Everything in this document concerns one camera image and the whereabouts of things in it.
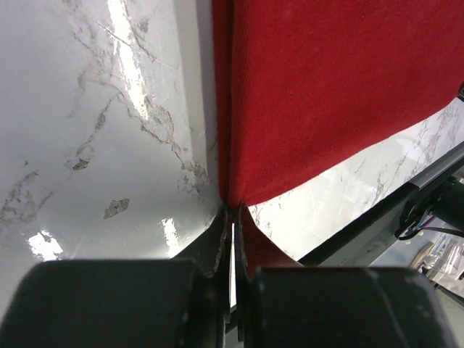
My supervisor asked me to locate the red t-shirt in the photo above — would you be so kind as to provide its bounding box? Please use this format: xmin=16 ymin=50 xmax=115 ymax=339
xmin=211 ymin=0 xmax=464 ymax=204

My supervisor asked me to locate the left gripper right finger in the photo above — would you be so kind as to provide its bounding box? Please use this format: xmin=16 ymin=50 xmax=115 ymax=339
xmin=233 ymin=202 xmax=304 ymax=348

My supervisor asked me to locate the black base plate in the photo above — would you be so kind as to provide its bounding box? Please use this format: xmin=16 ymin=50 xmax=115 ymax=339
xmin=299 ymin=143 xmax=463 ymax=267

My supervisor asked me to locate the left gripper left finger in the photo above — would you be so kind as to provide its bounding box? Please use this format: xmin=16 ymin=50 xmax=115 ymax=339
xmin=173 ymin=207 xmax=232 ymax=347

